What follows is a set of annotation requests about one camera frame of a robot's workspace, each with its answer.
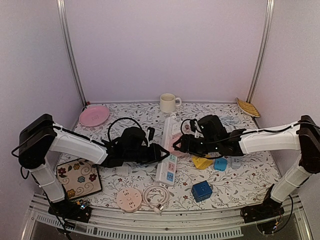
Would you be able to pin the dark blue cube adapter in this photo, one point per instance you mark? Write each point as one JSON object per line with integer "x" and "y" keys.
{"x": 201, "y": 191}

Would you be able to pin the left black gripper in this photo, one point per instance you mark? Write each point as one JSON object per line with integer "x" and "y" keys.
{"x": 155, "y": 154}

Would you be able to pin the cream mug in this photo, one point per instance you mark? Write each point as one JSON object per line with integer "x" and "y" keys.
{"x": 169, "y": 102}

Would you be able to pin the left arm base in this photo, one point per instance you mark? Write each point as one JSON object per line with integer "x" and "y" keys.
{"x": 67, "y": 209}

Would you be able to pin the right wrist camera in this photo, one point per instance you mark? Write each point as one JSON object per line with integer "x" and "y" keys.
{"x": 193, "y": 126}

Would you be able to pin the yellow leaf dish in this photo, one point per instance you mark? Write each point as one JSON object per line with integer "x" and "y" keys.
{"x": 248, "y": 108}

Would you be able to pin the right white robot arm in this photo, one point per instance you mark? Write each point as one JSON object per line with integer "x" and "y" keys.
{"x": 302, "y": 136}

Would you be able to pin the light blue power strip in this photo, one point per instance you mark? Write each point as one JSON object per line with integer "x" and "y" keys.
{"x": 235, "y": 162}

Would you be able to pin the light blue plug adapter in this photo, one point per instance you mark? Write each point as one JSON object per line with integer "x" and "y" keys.
{"x": 142, "y": 165}

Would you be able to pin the light pink plug adapter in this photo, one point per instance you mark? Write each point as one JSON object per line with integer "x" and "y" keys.
{"x": 171, "y": 149}

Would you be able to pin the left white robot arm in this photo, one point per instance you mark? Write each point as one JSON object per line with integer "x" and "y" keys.
{"x": 44, "y": 135}

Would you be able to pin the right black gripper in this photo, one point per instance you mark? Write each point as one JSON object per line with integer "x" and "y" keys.
{"x": 187, "y": 145}

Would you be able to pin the white cartoon plug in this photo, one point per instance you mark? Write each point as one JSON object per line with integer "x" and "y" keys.
{"x": 180, "y": 127}

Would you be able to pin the white power strip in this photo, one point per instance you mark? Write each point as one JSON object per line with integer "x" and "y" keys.
{"x": 166, "y": 169}

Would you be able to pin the cyan plug adapter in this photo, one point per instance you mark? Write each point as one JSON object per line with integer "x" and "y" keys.
{"x": 220, "y": 164}

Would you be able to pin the yellow cube adapter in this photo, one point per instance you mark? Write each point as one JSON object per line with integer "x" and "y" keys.
{"x": 201, "y": 163}

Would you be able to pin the pink plate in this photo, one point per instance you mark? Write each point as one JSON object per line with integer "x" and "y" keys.
{"x": 94, "y": 116}

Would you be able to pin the pink round socket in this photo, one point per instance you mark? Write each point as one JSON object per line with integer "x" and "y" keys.
{"x": 129, "y": 200}

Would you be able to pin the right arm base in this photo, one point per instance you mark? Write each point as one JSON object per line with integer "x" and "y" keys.
{"x": 265, "y": 210}

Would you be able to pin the white plug adapter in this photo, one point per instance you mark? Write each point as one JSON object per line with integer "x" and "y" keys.
{"x": 122, "y": 171}

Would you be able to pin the floral square coaster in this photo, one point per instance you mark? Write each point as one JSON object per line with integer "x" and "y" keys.
{"x": 79, "y": 177}

